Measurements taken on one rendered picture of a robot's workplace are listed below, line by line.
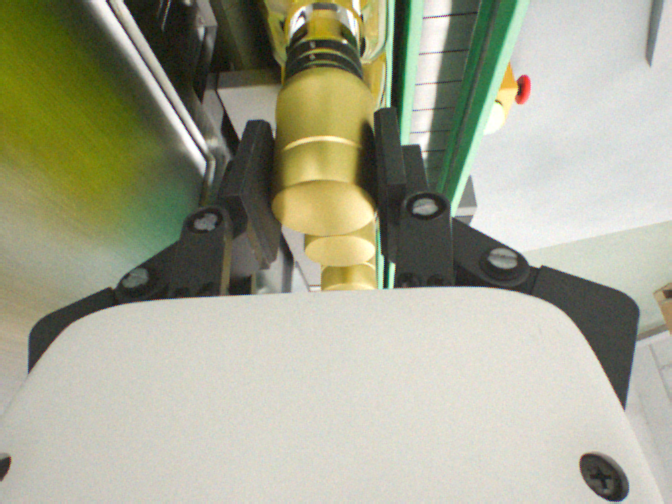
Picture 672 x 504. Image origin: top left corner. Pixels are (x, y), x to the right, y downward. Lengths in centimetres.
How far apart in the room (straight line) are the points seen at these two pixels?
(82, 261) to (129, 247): 4
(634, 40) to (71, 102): 67
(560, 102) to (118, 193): 67
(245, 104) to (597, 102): 56
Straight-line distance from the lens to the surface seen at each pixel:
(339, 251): 17
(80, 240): 23
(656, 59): 74
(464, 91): 47
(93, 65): 26
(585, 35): 69
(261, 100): 49
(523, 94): 64
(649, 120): 88
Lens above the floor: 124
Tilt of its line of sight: 26 degrees down
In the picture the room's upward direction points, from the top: 180 degrees clockwise
